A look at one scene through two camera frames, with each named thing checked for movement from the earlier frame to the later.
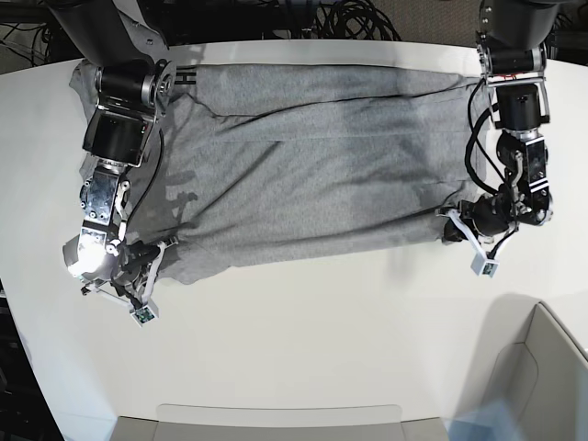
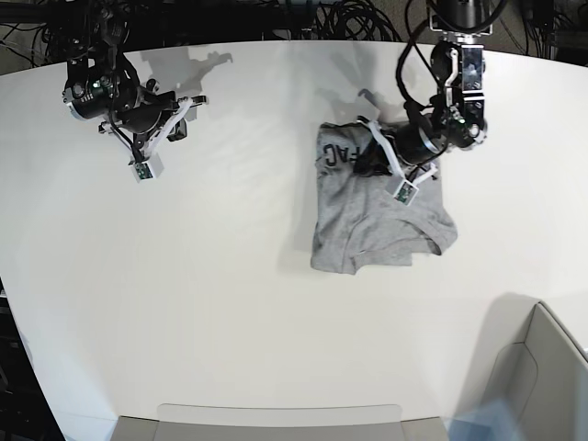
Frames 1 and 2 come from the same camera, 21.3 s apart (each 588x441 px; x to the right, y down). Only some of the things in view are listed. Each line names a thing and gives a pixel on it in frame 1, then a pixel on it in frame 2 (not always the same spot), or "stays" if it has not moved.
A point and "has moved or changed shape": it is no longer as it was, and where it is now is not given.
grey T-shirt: x=261 y=164 has moved or changed shape
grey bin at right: x=532 y=364 stays
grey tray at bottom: x=278 y=423 stays
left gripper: x=91 y=258 -> x=148 y=116
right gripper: x=497 y=213 -> x=413 y=149
